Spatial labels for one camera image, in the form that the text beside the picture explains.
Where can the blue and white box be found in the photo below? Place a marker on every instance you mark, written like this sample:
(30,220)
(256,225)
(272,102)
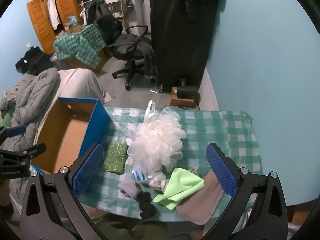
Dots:
(71,22)

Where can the dark clothes on chair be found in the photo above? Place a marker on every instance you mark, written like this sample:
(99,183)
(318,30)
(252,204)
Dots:
(140,47)

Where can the brown cloth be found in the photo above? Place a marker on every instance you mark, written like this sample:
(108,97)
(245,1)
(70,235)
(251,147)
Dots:
(207,200)

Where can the white metal shelf rack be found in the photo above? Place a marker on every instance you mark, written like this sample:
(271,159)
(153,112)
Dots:
(113,0)

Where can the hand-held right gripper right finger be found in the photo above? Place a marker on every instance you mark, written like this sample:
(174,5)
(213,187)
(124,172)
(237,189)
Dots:
(221,170)

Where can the small brown box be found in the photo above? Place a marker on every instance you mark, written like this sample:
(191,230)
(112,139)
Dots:
(181,101)

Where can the white cloth scrap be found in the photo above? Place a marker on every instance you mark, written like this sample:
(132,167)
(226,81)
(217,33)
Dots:
(108,97)

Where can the blue cardboard box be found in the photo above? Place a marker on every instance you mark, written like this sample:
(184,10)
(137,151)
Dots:
(97,120)

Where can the black foam roller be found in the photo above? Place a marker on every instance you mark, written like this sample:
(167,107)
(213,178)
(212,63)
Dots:
(186,91)

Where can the green checkered tablecloth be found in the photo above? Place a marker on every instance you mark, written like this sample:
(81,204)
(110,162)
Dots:
(225,130)

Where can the black bag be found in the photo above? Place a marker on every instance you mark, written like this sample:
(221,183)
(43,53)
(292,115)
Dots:
(32,60)

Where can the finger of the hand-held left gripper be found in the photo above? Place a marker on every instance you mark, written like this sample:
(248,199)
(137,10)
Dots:
(25,152)
(16,131)

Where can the grey sock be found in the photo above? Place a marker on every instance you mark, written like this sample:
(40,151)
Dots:
(127,187)

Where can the hanging dark clothes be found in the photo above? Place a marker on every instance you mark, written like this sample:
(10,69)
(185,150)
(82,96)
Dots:
(95,11)

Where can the blue striped white plastic bag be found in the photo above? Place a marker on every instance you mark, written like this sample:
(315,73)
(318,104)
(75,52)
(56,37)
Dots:
(140,175)

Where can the person's left forearm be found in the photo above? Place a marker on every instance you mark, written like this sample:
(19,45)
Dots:
(4,192)

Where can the green sequin scrubbing cloth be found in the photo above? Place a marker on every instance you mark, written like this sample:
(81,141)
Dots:
(115,156)

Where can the clear plastic bag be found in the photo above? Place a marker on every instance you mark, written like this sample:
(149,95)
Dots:
(193,171)

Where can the wooden wardrobe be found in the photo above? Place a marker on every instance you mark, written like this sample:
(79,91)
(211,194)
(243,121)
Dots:
(42,22)

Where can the white door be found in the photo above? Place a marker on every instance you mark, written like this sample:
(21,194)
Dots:
(140,5)

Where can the grey padded jacket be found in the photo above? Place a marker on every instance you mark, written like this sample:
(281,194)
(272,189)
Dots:
(32,97)

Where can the black sock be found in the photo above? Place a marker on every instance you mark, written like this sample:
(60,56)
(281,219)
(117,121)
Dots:
(146,203)

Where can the beige bedding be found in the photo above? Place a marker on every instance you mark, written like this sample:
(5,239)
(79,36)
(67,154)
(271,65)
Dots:
(77,85)

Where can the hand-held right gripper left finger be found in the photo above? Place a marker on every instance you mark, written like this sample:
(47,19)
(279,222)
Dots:
(87,167)

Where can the black fabric wardrobe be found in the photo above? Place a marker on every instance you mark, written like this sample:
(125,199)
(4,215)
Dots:
(180,42)

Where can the black office chair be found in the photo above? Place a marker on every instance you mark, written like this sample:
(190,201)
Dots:
(130,67)

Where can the green microfiber cloth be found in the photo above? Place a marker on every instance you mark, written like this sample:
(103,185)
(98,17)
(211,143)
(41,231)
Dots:
(182,182)

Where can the white hanging shirt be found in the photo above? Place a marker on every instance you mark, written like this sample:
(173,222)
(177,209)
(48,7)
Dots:
(53,15)

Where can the large cardboard box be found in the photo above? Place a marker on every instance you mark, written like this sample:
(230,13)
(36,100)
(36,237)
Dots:
(100,61)

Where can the white bags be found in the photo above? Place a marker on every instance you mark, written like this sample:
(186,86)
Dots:
(155,140)

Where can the green checkered cloth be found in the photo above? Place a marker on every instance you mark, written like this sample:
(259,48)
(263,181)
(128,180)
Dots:
(82,45)

